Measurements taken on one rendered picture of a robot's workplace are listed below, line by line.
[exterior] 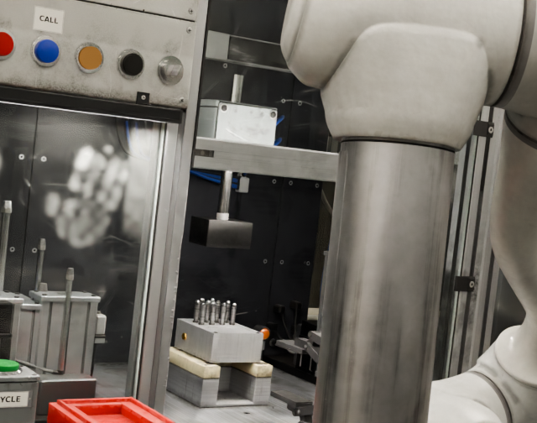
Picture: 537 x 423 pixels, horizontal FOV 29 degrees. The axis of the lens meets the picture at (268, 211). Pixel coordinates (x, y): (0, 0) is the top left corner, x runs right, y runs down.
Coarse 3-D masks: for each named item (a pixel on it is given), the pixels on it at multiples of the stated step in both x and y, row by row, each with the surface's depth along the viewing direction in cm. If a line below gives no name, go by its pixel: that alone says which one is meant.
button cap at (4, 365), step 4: (0, 360) 127; (4, 360) 128; (8, 360) 128; (0, 364) 125; (4, 364) 125; (8, 364) 126; (12, 364) 126; (16, 364) 126; (0, 368) 124; (4, 368) 124; (8, 368) 125; (12, 368) 125; (16, 368) 126
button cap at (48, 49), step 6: (42, 42) 134; (48, 42) 134; (54, 42) 134; (36, 48) 134; (42, 48) 134; (48, 48) 134; (54, 48) 134; (36, 54) 134; (42, 54) 134; (48, 54) 134; (54, 54) 135; (42, 60) 134; (48, 60) 134; (54, 60) 135
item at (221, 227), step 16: (224, 176) 176; (224, 192) 176; (224, 208) 176; (192, 224) 177; (208, 224) 173; (224, 224) 174; (240, 224) 176; (192, 240) 177; (208, 240) 173; (224, 240) 175; (240, 240) 176
